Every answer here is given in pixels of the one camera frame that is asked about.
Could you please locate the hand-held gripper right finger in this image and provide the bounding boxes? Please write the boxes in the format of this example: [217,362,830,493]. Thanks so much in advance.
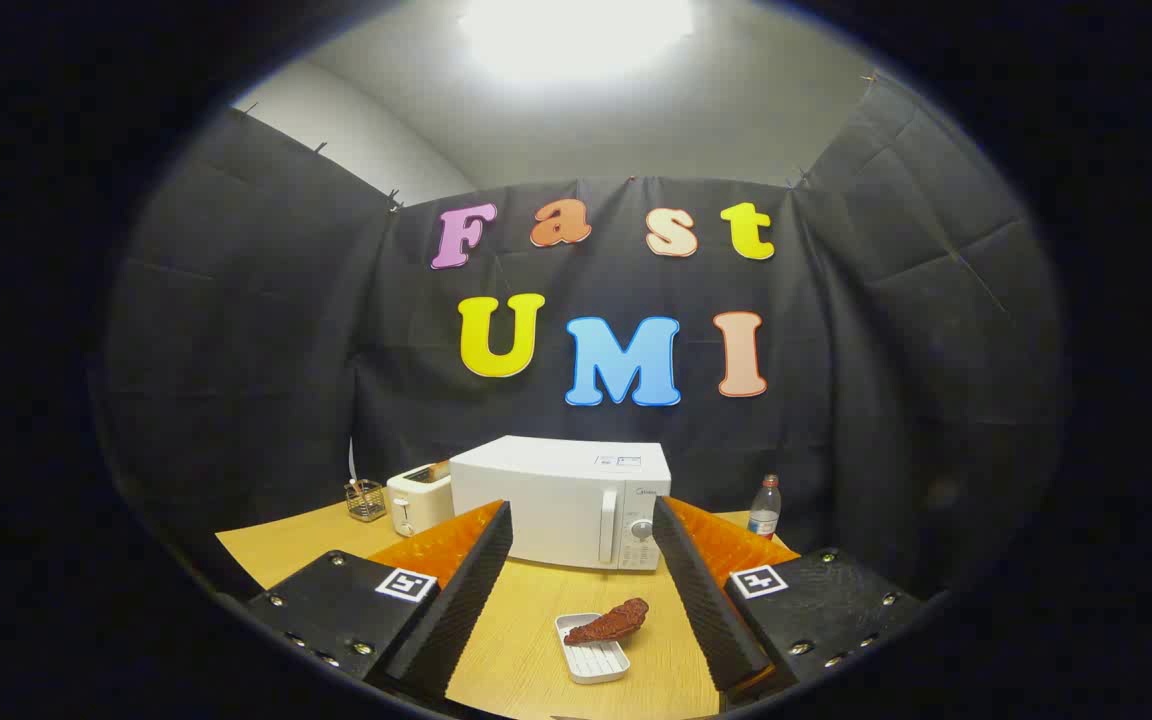
[652,495,927,701]

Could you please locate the cream bread toaster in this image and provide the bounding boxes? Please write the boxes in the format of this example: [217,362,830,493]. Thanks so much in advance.
[387,462,455,538]

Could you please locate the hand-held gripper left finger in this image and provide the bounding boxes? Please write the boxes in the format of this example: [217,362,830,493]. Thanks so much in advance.
[244,500,515,703]

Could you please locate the wire mesh basket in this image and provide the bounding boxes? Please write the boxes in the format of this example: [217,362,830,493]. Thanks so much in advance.
[345,479,388,523]

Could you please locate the white toaster oven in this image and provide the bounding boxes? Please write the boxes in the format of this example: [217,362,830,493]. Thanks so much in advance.
[449,435,672,572]

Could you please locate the clear plastic water bottle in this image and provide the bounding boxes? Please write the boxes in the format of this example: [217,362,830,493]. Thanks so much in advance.
[747,474,783,541]

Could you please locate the white rectangular tray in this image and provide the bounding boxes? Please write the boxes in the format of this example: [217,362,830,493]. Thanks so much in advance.
[555,613,631,685]

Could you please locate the brown meat slice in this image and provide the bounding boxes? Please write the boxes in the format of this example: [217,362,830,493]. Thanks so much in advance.
[563,598,650,646]

